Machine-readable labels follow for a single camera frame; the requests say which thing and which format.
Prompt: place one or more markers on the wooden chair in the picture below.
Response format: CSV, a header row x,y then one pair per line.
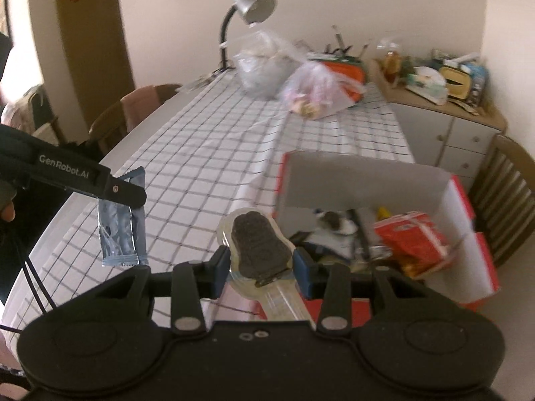
x,y
502,197
122,117

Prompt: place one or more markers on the right wooden chair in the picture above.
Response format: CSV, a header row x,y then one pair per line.
x,y
502,197

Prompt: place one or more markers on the pink cloth on chair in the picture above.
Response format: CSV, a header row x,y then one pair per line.
x,y
138,105

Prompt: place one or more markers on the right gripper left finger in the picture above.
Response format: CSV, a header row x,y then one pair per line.
x,y
192,282

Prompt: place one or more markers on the checked white tablecloth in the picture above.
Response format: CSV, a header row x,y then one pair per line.
x,y
222,151

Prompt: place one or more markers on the white blue snack packet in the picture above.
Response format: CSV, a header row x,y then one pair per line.
x,y
335,235

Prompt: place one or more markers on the blue grey snack packet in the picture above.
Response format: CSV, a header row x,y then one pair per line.
x,y
121,220

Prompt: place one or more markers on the red snack bag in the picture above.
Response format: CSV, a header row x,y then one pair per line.
x,y
417,245

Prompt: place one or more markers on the small clear snack bag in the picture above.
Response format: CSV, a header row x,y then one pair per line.
x,y
313,92

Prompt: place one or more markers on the clear packed dark cookie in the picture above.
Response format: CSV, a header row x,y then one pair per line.
x,y
261,264

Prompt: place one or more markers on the white green tissue pack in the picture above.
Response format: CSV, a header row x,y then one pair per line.
x,y
428,84

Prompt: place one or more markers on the large clear plastic bag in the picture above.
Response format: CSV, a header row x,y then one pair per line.
x,y
264,62

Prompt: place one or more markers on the silver desk lamp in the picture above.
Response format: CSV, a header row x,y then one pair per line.
x,y
251,12

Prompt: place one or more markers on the white wooden cabinet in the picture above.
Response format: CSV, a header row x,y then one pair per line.
x,y
442,136

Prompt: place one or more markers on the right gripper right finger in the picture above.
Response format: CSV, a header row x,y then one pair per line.
x,y
332,285

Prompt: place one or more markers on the red white cardboard box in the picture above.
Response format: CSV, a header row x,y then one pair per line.
x,y
391,200

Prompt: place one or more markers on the orange lidded container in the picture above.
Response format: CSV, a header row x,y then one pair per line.
x,y
351,77

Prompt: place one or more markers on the glass bottle amber liquid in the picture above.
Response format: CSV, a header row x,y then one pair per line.
x,y
389,53

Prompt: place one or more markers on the left wooden chair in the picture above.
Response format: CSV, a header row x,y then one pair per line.
x,y
122,117

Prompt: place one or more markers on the yellow tissue box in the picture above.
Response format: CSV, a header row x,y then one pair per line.
x,y
457,82

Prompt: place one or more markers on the person left hand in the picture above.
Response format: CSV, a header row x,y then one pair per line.
x,y
7,195

